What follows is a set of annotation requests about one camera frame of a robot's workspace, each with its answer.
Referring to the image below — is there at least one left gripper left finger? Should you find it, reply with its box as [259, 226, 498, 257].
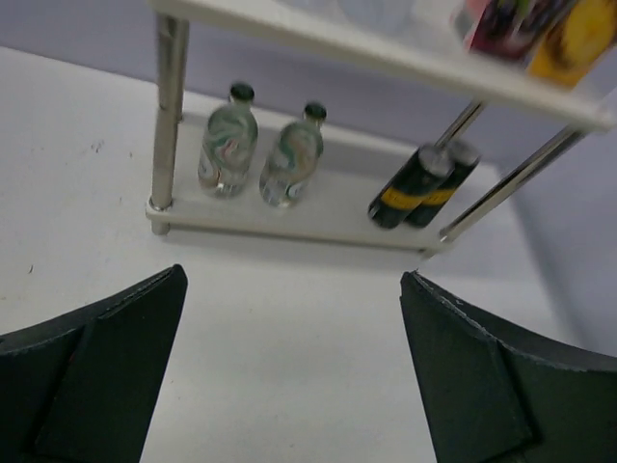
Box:
[1, 264, 188, 462]

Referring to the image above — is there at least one grape juice carton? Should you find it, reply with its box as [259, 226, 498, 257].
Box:
[451, 0, 574, 62]

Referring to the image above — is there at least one clear green cap bottle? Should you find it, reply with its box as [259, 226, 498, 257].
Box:
[259, 101, 327, 208]
[197, 81, 258, 199]

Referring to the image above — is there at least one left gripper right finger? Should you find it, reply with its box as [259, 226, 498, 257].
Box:
[400, 271, 616, 462]

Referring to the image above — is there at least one pineapple juice carton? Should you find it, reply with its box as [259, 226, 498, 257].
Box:
[526, 0, 616, 89]

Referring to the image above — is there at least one white two-tier shelf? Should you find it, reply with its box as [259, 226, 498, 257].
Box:
[146, 1, 616, 254]

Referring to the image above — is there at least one black yellow drink can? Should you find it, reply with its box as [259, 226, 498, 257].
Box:
[367, 145, 454, 230]
[404, 139, 481, 229]

